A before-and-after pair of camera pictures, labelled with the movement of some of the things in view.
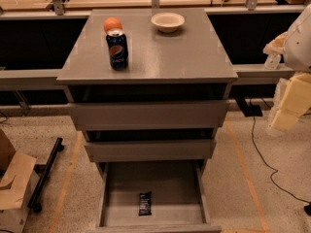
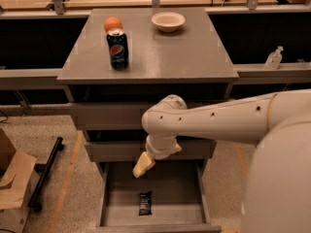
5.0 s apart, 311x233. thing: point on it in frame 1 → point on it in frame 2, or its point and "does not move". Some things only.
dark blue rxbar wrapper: [145, 203] does not move
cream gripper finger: [276, 46] → [176, 149]
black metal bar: [45, 170] does not move
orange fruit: [112, 23] does not move
